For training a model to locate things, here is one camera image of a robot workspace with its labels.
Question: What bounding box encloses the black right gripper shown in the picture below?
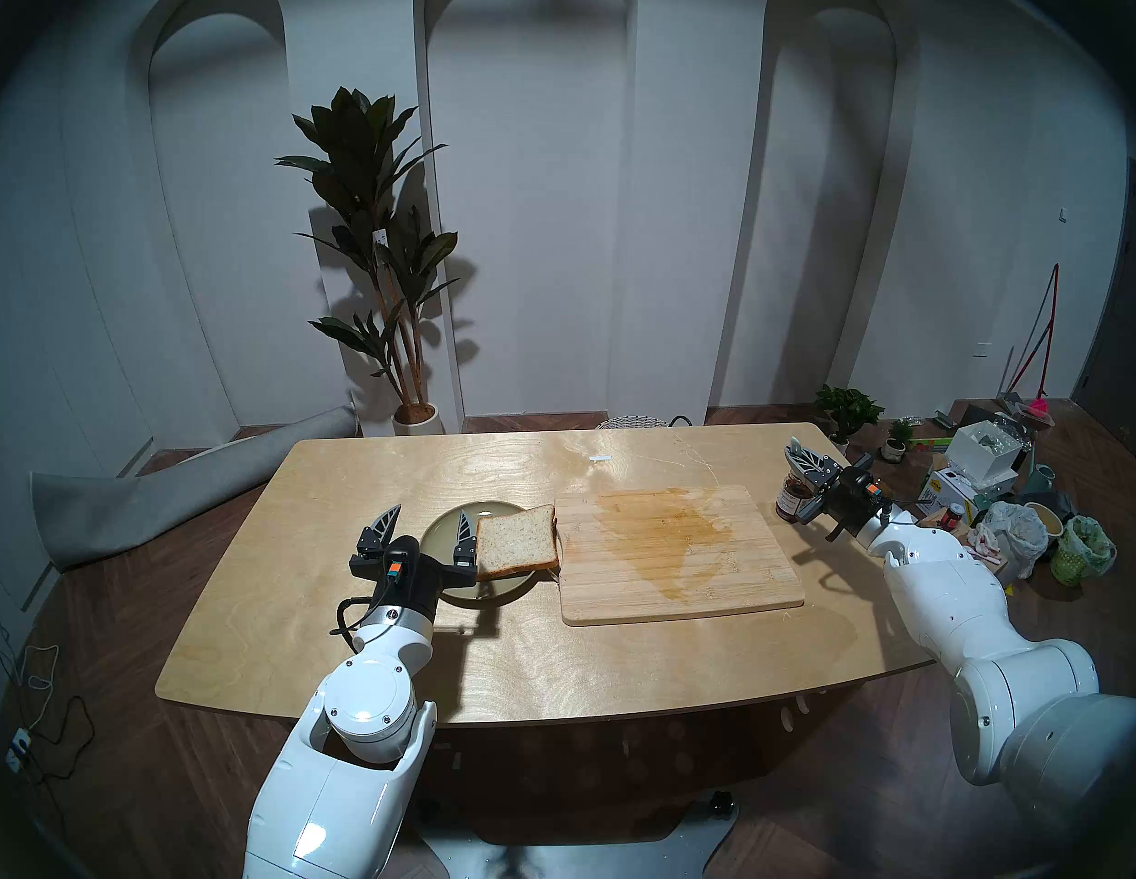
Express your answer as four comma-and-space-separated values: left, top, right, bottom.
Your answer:
787, 438, 895, 542

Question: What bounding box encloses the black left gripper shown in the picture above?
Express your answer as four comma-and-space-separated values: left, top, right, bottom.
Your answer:
349, 505, 479, 618

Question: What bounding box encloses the round pale green plate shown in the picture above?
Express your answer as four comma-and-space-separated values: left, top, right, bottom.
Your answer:
420, 501, 552, 603

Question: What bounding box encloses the glass jar of red jam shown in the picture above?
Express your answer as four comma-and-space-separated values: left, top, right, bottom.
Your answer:
775, 472, 818, 524

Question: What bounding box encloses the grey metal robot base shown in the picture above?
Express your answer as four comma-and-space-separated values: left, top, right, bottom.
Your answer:
422, 795, 738, 879

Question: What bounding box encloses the slice of brown bread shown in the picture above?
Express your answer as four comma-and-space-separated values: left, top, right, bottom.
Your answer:
475, 505, 561, 582

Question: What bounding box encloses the small bushy green potted plant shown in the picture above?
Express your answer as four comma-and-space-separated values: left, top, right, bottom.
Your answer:
813, 385, 885, 455

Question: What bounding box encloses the printed white cardboard box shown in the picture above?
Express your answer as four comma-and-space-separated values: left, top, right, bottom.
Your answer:
916, 470, 981, 519

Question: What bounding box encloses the open white box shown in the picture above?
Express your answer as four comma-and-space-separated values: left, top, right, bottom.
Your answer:
945, 419, 1027, 484

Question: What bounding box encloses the wooden cutting board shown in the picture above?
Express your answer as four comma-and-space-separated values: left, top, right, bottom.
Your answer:
553, 485, 806, 627

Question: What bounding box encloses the white plastic bag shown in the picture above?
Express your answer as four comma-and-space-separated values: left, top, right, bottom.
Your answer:
969, 502, 1049, 587

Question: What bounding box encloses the rolled grey carpet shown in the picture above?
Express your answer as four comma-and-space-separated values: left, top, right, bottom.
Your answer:
30, 407, 359, 572

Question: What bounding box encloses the dark door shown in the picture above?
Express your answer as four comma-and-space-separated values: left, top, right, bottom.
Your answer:
1071, 158, 1136, 473

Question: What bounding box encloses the tall potted dark-leaved plant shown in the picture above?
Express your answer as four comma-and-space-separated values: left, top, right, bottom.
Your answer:
275, 87, 477, 437

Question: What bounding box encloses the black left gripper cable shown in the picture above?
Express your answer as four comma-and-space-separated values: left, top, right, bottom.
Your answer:
330, 595, 386, 654

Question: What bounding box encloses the red-handled broom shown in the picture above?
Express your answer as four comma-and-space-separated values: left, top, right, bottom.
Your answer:
998, 264, 1060, 420

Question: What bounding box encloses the black floor cable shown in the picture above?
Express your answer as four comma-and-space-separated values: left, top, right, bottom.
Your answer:
0, 607, 95, 782

